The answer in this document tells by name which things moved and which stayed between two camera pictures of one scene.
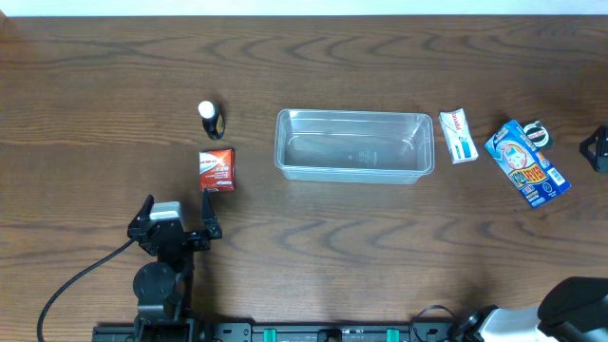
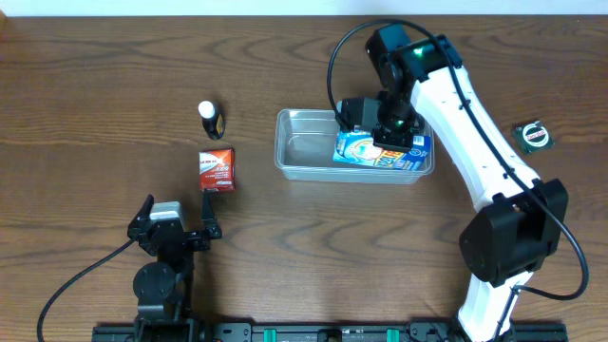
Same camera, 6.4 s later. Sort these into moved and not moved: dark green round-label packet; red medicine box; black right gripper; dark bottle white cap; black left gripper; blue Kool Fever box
Moved: blue Kool Fever box; black right gripper
Not moved: black left gripper; dark bottle white cap; red medicine box; dark green round-label packet
